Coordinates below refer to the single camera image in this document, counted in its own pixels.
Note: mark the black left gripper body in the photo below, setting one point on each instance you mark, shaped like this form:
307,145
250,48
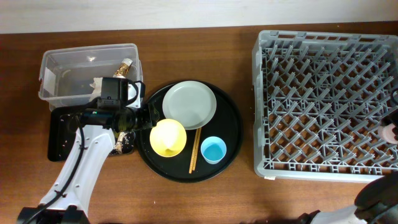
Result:
142,117

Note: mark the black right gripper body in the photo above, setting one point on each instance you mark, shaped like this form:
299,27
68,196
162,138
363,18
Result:
393,117

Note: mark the pink plastic cup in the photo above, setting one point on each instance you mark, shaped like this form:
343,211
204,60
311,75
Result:
388,133

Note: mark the peanut shells and rice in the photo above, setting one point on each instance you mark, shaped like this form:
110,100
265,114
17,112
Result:
124,143

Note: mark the brown paper wrapper stick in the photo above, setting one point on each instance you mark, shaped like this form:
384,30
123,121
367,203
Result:
123,69

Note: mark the yellow plastic bowl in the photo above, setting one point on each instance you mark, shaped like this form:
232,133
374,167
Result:
168,138

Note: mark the grey round plate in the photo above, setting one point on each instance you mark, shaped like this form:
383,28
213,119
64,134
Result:
191,103

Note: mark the wooden chopstick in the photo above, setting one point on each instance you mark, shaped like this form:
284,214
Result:
196,146
194,151

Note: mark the blue plastic cup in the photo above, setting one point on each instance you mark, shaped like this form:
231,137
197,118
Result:
213,149

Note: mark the white paper napkin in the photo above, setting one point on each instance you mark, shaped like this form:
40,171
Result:
96,85

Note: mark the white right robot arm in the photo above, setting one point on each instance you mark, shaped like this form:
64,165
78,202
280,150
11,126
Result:
376,203

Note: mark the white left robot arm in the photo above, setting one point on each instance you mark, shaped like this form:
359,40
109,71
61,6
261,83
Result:
68,199

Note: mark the black rectangular waste tray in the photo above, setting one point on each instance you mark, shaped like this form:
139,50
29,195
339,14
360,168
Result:
66,131

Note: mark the clear plastic waste bin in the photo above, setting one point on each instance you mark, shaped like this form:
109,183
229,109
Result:
66,74

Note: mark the grey plastic dishwasher rack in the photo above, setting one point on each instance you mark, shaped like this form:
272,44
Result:
319,100

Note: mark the round black serving tray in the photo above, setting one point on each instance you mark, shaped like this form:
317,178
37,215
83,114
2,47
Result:
226,124

